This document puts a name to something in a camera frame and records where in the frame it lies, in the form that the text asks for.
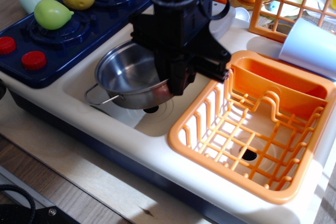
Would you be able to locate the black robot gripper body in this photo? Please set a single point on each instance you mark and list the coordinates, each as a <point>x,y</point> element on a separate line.
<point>182,35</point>

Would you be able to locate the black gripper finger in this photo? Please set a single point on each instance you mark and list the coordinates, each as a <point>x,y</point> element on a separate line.
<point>180,75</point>

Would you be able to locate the stainless steel pan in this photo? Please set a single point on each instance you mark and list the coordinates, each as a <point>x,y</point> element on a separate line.
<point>128,75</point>

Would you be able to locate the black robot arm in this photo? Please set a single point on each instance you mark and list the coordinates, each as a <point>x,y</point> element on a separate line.
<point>178,33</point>

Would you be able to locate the orange plastic drying rack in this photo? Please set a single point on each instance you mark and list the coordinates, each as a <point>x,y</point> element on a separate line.
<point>260,128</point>

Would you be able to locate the grey toy faucet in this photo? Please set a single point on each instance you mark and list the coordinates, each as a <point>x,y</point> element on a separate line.
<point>219,27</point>

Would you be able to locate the white measuring spoon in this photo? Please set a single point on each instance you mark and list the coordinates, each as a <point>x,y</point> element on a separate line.
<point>242,14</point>

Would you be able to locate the green toy pear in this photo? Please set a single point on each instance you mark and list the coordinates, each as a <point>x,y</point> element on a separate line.
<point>51,14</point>

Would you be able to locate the light blue plastic cup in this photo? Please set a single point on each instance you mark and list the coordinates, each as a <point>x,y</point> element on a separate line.
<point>310,47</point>

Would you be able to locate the navy blue toy stove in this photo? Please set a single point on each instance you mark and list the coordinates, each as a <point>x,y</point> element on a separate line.
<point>65,47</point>

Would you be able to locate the red stove knob right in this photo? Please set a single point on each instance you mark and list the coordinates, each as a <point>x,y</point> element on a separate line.
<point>34,60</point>

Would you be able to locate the red stove knob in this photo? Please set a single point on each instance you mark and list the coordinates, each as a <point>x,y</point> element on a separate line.
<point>7,45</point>
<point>34,60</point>

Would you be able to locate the red stove knob left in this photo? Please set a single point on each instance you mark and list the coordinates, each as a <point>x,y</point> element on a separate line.
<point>7,45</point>

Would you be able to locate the orange wire basket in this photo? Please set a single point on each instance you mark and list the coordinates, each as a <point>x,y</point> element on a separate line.
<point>269,16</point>

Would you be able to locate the black metal base bracket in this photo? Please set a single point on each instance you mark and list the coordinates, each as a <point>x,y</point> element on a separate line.
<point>53,215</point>

